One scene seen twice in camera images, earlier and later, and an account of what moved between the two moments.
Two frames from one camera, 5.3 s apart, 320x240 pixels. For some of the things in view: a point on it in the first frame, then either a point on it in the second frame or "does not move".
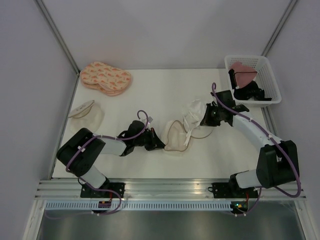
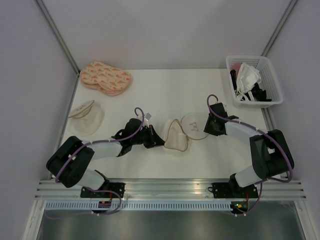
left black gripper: x=155 y=142 does not move
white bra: x=193 y=113 -> x=247 y=76
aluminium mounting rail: x=173 y=189 does not move
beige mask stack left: x=90 y=115 does not move
